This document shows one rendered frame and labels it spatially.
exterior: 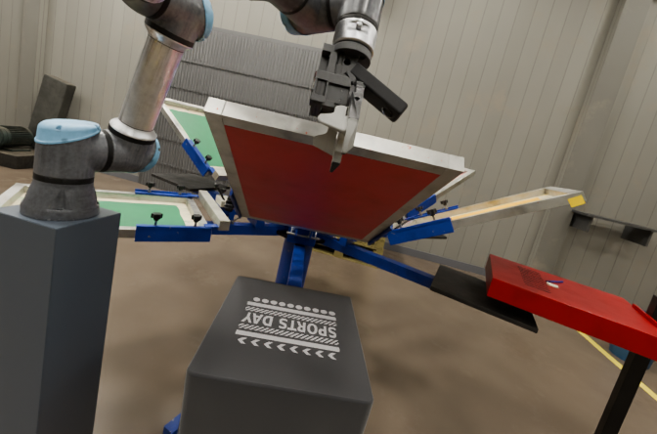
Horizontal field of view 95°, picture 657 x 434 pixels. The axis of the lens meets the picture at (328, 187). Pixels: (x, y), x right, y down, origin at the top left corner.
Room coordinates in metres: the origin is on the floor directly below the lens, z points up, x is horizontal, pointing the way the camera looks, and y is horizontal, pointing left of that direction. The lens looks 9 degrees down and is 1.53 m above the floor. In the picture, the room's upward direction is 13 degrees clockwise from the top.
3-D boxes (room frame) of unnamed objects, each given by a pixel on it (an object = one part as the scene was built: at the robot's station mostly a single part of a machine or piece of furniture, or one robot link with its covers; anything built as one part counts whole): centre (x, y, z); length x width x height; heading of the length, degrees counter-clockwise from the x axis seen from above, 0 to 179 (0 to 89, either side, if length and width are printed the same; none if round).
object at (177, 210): (1.46, 0.86, 1.05); 1.08 x 0.61 x 0.23; 125
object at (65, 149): (0.74, 0.64, 1.37); 0.13 x 0.12 x 0.14; 155
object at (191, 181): (2.26, 0.72, 0.91); 1.34 x 0.41 x 0.08; 65
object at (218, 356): (0.86, 0.02, 0.95); 0.48 x 0.44 x 0.01; 5
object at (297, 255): (1.36, 0.06, 0.89); 1.24 x 0.06 x 0.06; 5
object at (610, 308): (1.37, -1.17, 1.06); 0.61 x 0.46 x 0.12; 65
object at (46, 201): (0.73, 0.65, 1.25); 0.15 x 0.15 x 0.10
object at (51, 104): (4.88, 5.11, 0.76); 0.91 x 0.90 x 1.53; 174
